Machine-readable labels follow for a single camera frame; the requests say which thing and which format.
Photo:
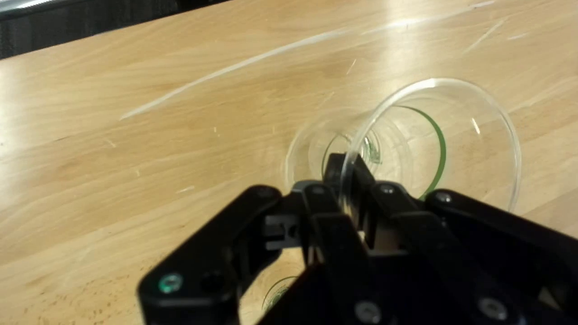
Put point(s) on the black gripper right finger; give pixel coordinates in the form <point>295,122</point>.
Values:
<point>481,241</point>

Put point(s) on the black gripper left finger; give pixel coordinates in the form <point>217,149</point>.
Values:
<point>204,265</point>

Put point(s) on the clear cup with green logo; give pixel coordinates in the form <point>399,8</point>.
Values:
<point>470,138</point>

